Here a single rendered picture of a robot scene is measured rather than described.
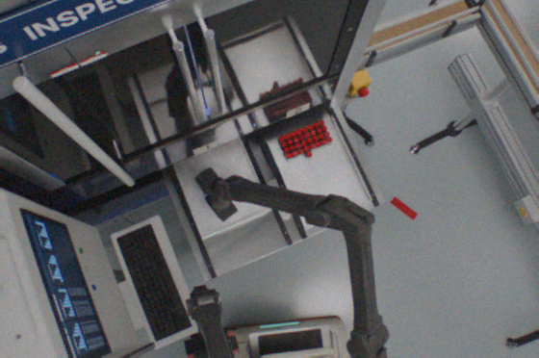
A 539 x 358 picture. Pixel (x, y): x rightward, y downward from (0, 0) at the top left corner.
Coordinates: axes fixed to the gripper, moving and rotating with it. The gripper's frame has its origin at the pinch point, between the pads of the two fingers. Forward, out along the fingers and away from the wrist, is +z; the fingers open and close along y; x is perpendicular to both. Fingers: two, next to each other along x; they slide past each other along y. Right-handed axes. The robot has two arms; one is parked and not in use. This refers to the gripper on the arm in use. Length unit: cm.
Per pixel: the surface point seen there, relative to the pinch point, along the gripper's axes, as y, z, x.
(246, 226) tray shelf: -9.3, 4.4, -3.1
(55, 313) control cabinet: -6, -55, 49
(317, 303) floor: -52, 93, -13
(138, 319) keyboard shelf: -11, 13, 48
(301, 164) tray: -3.6, 3.7, -32.4
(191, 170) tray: 18.8, 3.8, 0.5
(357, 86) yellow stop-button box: 4, -12, -62
